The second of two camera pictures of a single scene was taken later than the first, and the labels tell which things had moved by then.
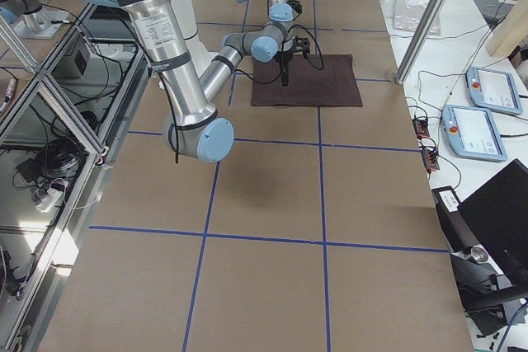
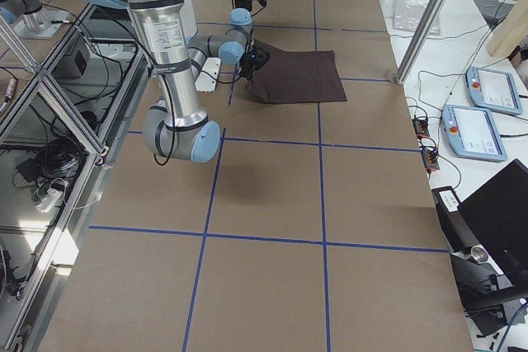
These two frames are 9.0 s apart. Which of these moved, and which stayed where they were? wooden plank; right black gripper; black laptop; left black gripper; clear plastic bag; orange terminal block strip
Moved: right black gripper; left black gripper
Stayed: clear plastic bag; orange terminal block strip; wooden plank; black laptop
